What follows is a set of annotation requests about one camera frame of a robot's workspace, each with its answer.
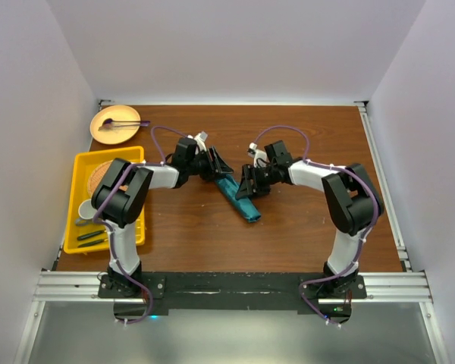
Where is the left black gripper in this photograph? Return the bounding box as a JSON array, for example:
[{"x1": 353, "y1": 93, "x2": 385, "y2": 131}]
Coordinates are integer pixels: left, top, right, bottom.
[{"x1": 186, "y1": 146, "x2": 233, "y2": 182}]

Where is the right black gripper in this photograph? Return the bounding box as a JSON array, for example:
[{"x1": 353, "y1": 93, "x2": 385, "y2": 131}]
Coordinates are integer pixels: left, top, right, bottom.
[{"x1": 235, "y1": 164, "x2": 278, "y2": 200}]

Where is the teal cloth napkin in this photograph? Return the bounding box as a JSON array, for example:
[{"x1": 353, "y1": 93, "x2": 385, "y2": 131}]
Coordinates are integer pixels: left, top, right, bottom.
[{"x1": 213, "y1": 174, "x2": 262, "y2": 224}]

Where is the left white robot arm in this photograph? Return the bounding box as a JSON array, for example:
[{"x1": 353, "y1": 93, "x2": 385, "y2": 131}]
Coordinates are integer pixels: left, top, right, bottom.
[{"x1": 91, "y1": 137, "x2": 234, "y2": 297}]

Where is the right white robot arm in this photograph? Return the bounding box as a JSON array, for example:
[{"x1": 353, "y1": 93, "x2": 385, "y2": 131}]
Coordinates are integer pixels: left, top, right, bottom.
[{"x1": 235, "y1": 140, "x2": 384, "y2": 298}]

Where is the beige round plate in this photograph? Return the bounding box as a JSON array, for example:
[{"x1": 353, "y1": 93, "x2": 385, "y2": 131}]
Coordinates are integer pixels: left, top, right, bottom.
[{"x1": 89, "y1": 105, "x2": 141, "y2": 145}]

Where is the purple spoon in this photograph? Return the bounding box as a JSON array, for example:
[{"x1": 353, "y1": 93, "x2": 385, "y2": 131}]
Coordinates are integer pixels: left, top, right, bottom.
[{"x1": 99, "y1": 118, "x2": 150, "y2": 129}]

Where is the orange woven round mat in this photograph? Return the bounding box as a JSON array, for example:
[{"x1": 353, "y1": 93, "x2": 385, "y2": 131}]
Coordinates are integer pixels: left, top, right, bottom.
[{"x1": 86, "y1": 160, "x2": 112, "y2": 197}]

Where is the yellow plastic tray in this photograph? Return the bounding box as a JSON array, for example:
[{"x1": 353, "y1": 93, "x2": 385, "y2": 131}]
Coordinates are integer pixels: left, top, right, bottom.
[{"x1": 63, "y1": 146, "x2": 144, "y2": 254}]

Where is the white grey mug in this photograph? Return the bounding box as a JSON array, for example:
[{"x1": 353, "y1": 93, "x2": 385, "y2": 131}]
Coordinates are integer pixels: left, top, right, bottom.
[{"x1": 74, "y1": 199, "x2": 96, "y2": 227}]

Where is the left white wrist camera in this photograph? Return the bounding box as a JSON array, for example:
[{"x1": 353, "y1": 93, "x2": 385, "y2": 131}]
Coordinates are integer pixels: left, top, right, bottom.
[{"x1": 187, "y1": 131, "x2": 208, "y2": 153}]

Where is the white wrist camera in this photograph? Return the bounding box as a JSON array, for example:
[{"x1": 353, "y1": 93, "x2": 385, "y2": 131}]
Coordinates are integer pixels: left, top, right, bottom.
[
  {"x1": 247, "y1": 143, "x2": 268, "y2": 168},
  {"x1": 187, "y1": 131, "x2": 208, "y2": 153}
]

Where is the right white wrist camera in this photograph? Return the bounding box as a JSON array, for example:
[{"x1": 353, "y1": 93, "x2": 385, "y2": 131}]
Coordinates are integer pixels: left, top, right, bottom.
[{"x1": 247, "y1": 143, "x2": 268, "y2": 168}]

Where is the gold spoon green handle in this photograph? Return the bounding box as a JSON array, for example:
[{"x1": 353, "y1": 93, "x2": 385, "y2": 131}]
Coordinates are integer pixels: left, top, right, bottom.
[{"x1": 77, "y1": 230, "x2": 105, "y2": 241}]

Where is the gold utensil green handle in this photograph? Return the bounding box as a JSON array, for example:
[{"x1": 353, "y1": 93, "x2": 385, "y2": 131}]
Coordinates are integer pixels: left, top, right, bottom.
[{"x1": 77, "y1": 238, "x2": 108, "y2": 249}]

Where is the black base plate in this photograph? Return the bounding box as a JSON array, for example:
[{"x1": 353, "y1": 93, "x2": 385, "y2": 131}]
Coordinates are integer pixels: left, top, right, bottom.
[{"x1": 97, "y1": 271, "x2": 367, "y2": 323}]

